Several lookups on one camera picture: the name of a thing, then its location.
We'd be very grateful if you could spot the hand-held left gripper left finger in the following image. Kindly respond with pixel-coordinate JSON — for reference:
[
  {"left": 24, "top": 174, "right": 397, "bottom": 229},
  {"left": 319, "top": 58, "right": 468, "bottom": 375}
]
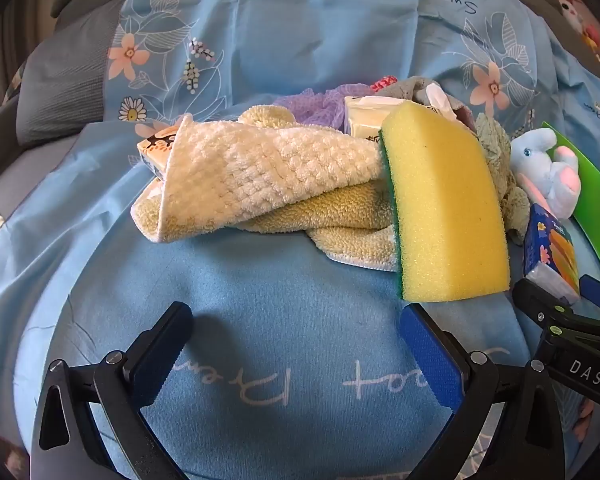
[{"left": 30, "top": 301, "right": 195, "bottom": 480}]

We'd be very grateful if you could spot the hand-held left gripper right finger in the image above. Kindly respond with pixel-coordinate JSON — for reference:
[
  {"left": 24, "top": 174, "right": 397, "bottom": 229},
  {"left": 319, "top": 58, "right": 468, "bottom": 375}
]
[{"left": 400, "top": 303, "right": 568, "bottom": 480}]

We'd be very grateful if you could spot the blue tissue packet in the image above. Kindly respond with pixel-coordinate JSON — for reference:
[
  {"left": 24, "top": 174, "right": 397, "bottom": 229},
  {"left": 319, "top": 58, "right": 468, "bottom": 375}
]
[{"left": 522, "top": 203, "right": 581, "bottom": 306}]

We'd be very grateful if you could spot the green box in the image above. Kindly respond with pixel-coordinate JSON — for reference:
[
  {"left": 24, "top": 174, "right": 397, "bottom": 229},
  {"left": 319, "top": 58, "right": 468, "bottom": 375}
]
[{"left": 540, "top": 121, "right": 600, "bottom": 293}]

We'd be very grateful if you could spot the yellow green sponge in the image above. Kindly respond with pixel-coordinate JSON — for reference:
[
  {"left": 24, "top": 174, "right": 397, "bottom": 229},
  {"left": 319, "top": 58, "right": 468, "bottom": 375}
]
[{"left": 379, "top": 104, "right": 512, "bottom": 306}]

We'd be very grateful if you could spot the plush bunny toy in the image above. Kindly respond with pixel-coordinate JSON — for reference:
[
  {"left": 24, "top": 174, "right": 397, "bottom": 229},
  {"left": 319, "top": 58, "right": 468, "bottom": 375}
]
[{"left": 509, "top": 127, "right": 581, "bottom": 218}]

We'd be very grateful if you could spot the green crinkled cloth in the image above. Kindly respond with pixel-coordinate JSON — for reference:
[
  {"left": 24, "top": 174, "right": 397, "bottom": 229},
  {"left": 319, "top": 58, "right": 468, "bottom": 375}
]
[{"left": 472, "top": 112, "right": 531, "bottom": 246}]

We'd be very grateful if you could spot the yellow terry towel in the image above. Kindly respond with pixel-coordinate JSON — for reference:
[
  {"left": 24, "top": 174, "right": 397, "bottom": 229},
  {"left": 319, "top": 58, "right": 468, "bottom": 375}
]
[{"left": 130, "top": 105, "right": 398, "bottom": 272}]

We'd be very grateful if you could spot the cream waffle towel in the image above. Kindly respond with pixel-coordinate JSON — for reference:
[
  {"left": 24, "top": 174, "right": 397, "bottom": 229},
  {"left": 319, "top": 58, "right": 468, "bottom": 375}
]
[{"left": 157, "top": 114, "right": 387, "bottom": 245}]

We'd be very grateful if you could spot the purple mesh bath pouf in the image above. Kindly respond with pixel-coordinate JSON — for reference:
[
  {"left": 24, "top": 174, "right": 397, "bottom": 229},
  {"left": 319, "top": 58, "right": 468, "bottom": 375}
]
[{"left": 272, "top": 87, "right": 351, "bottom": 128}]

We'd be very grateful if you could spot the small cartoon print tissue packet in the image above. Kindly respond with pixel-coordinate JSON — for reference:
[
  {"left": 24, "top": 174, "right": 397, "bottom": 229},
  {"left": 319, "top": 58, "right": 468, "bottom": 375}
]
[{"left": 136, "top": 127, "right": 181, "bottom": 181}]

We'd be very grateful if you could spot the cream tissue pack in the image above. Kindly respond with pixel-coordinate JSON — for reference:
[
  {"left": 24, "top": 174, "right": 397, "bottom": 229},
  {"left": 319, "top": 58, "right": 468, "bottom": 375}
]
[{"left": 342, "top": 84, "right": 453, "bottom": 141}]

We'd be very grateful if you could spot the colourful printed cushion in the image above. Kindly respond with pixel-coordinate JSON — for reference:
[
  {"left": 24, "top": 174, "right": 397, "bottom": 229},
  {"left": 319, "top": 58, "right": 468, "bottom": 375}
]
[{"left": 552, "top": 0, "right": 600, "bottom": 91}]

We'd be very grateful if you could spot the grey pillow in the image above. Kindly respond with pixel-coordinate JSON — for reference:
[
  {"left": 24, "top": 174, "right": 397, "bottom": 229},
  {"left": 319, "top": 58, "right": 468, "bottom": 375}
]
[{"left": 15, "top": 7, "right": 126, "bottom": 148}]

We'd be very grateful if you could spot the blue floral bedsheet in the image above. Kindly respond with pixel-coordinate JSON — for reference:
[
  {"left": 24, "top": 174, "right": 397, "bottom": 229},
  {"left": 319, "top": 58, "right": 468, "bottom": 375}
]
[{"left": 0, "top": 0, "right": 600, "bottom": 480}]

